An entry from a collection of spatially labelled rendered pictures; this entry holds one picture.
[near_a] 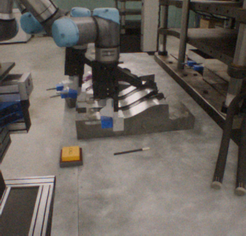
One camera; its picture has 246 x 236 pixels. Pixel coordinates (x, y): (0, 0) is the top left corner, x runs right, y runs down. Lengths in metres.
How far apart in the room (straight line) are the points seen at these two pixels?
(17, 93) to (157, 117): 0.63
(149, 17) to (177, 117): 4.36
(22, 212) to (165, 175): 0.99
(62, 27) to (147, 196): 0.53
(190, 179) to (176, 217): 0.16
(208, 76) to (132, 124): 0.82
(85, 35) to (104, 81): 0.17
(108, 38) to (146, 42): 4.66
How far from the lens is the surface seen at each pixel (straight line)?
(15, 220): 1.55
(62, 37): 0.64
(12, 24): 1.25
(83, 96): 1.08
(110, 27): 0.70
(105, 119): 0.83
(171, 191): 0.77
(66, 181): 0.81
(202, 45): 1.66
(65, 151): 0.88
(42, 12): 0.75
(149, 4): 5.26
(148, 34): 5.33
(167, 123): 1.02
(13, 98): 1.17
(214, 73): 1.67
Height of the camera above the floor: 1.35
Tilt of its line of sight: 28 degrees down
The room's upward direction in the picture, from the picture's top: straight up
